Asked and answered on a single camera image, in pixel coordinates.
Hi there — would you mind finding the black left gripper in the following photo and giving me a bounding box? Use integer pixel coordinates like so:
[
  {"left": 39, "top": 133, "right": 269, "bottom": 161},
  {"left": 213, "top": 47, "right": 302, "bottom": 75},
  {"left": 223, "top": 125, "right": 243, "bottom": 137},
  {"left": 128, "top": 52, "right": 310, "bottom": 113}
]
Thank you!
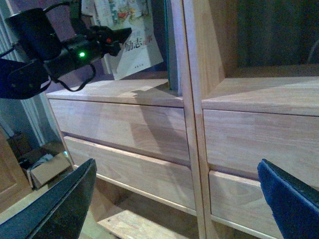
[{"left": 44, "top": 26, "right": 132, "bottom": 77}]

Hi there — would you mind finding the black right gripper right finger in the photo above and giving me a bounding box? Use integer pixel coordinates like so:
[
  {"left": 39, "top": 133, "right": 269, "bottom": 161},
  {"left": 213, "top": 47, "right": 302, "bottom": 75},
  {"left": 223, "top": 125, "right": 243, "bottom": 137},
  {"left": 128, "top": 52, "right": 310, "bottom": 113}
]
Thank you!
[{"left": 257, "top": 159, "right": 319, "bottom": 239}]

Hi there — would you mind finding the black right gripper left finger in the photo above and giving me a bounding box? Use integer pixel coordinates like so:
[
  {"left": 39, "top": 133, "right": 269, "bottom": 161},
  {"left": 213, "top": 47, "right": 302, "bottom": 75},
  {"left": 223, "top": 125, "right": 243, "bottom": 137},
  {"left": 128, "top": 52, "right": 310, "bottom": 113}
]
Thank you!
[{"left": 0, "top": 159, "right": 97, "bottom": 239}]

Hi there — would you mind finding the white illustrated chinese book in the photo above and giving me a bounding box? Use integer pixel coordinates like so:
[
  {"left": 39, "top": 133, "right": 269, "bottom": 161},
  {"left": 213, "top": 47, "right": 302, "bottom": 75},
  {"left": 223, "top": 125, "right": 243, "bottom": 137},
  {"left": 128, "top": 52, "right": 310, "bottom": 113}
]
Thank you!
[{"left": 81, "top": 0, "right": 163, "bottom": 80}]

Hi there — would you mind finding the left wooden shelf cabinet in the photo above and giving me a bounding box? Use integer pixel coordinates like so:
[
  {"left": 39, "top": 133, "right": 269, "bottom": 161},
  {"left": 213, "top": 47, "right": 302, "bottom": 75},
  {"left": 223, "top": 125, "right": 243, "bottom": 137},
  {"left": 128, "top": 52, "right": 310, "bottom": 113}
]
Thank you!
[{"left": 47, "top": 0, "right": 206, "bottom": 239}]

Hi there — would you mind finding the wooden shelf cabinet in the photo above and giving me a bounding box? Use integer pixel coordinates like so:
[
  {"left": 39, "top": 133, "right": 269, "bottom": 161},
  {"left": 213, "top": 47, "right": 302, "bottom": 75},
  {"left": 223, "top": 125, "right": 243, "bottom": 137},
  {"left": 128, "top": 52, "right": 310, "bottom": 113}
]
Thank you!
[
  {"left": 47, "top": 0, "right": 206, "bottom": 239},
  {"left": 182, "top": 0, "right": 319, "bottom": 239}
]

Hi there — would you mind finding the right wooden shelf cabinet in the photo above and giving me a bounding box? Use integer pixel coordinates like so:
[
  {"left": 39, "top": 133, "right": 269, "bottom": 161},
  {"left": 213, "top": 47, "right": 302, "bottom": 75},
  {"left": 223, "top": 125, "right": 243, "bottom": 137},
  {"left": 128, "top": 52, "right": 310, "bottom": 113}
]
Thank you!
[{"left": 182, "top": 0, "right": 319, "bottom": 239}]

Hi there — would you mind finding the open cardboard box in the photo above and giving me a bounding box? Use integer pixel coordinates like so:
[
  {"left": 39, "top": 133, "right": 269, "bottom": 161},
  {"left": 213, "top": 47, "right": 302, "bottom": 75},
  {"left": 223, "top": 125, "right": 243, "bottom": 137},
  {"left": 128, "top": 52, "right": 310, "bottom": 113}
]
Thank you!
[{"left": 19, "top": 141, "right": 71, "bottom": 189}]

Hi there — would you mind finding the right cabinet lower drawer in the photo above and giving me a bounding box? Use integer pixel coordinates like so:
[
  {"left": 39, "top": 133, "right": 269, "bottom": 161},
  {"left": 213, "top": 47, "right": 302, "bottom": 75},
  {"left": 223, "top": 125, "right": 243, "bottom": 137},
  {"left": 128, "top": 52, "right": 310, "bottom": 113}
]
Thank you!
[{"left": 209, "top": 171, "right": 283, "bottom": 239}]

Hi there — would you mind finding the cabinet drawer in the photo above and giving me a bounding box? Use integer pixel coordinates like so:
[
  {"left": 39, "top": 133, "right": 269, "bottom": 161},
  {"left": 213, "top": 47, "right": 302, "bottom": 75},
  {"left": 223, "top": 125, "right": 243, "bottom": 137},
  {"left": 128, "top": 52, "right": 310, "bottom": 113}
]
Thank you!
[
  {"left": 203, "top": 110, "right": 319, "bottom": 188},
  {"left": 64, "top": 136, "right": 196, "bottom": 215},
  {"left": 49, "top": 99, "right": 190, "bottom": 164},
  {"left": 209, "top": 171, "right": 283, "bottom": 239}
]

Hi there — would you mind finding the teal standing book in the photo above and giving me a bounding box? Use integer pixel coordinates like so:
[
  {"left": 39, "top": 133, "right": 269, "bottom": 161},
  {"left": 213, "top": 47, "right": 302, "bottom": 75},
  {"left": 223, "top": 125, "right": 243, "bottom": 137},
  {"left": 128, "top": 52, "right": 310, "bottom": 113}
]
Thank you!
[{"left": 163, "top": 0, "right": 182, "bottom": 96}]

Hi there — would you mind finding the right cabinet upper drawer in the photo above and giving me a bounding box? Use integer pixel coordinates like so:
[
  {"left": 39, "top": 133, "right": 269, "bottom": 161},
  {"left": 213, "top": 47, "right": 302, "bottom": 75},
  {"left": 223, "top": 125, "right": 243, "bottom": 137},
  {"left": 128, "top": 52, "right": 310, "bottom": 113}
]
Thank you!
[{"left": 203, "top": 110, "right": 319, "bottom": 188}]

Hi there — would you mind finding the left cabinet upper drawer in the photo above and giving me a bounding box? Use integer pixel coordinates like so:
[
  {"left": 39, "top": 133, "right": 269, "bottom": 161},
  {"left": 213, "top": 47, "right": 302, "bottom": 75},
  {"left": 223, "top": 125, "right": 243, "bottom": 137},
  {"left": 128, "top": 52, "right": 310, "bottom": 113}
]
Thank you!
[{"left": 49, "top": 99, "right": 190, "bottom": 164}]

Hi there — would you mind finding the left cabinet lower drawer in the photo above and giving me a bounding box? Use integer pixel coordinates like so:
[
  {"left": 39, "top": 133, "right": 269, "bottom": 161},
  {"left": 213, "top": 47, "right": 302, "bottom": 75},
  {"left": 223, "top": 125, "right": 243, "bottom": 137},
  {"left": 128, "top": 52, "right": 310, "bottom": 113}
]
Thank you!
[{"left": 64, "top": 136, "right": 196, "bottom": 215}]

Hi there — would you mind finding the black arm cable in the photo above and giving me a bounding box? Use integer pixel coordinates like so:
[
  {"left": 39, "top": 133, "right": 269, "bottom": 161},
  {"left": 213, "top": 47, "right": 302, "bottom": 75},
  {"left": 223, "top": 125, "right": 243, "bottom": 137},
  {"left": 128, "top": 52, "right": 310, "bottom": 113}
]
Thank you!
[{"left": 42, "top": 0, "right": 97, "bottom": 92}]

